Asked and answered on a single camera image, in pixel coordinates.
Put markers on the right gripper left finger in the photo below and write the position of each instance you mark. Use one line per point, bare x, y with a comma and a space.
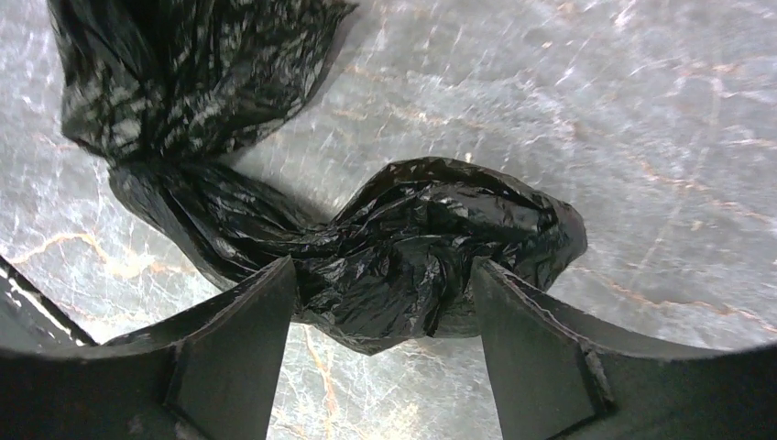
209, 372

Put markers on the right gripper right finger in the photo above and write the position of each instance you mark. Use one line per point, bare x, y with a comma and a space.
559, 373

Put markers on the black trash bag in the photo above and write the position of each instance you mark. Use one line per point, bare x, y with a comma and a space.
164, 91

